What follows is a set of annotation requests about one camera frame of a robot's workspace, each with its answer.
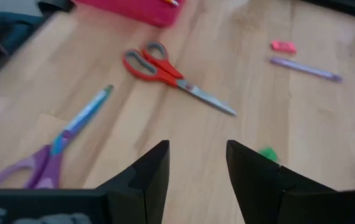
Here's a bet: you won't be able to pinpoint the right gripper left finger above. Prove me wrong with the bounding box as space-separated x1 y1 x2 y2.
96 139 170 224

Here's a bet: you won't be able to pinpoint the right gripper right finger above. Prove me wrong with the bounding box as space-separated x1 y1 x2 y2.
226 139 336 224

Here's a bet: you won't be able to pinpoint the green eraser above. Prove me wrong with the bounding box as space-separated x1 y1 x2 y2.
257 146 280 162

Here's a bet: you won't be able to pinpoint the purple teal handled scissors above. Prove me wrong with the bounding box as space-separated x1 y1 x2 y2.
0 84 115 190

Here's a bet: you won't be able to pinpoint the red grey handled scissors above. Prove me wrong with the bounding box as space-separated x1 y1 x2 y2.
122 42 237 118

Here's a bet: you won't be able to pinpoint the purple pen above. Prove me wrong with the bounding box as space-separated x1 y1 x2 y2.
269 56 343 83

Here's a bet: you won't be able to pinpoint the pink eraser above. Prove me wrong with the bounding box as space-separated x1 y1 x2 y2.
270 40 297 54

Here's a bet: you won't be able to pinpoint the pink bowl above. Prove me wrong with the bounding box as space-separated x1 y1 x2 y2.
74 0 186 28

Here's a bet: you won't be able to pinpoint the black table clamp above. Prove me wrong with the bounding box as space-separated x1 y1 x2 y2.
37 0 75 14

